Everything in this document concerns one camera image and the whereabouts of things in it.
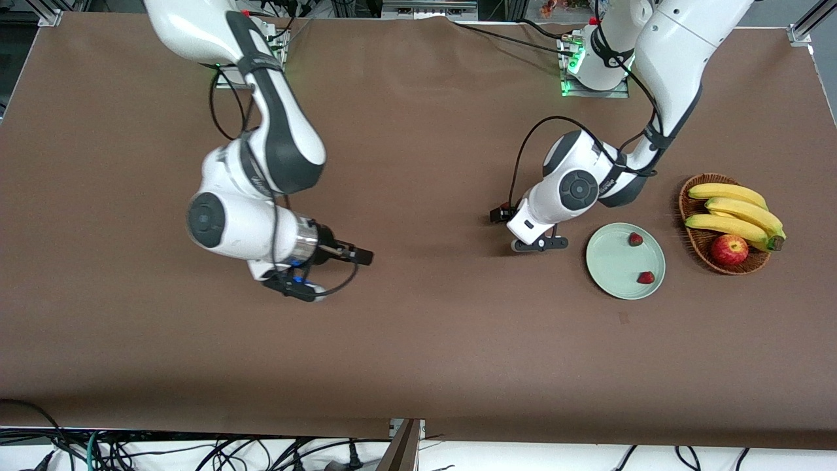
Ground pale green round plate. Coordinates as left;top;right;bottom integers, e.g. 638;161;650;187
586;222;666;301

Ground table cover sheet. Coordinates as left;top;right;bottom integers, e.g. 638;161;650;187
0;13;837;452

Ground brown wicker basket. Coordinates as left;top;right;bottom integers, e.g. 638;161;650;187
678;173;772;276

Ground orange colourful background items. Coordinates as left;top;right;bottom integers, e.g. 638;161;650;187
539;0;593;18

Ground grey background device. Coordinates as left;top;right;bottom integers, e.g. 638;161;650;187
381;0;479;20

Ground yellow banana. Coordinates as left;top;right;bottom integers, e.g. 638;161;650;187
704;197;785;237
687;183;769;211
684;213;784;253

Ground red apple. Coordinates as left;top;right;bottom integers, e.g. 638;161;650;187
711;234;749;266

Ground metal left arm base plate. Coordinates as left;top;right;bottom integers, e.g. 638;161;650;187
560;33;630;99

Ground long black table cable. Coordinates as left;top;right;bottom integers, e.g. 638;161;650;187
451;22;576;57

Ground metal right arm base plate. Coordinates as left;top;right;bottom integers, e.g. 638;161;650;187
214;26;290;90

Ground short black table cable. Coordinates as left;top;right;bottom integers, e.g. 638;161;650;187
517;18;566;40

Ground table frame post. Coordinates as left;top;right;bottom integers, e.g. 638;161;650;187
376;419;426;471

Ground black looped floor cable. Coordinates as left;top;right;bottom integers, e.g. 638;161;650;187
0;398;70;471

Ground aluminium frame profile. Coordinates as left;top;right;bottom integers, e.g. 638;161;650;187
37;0;67;27
787;0;837;48

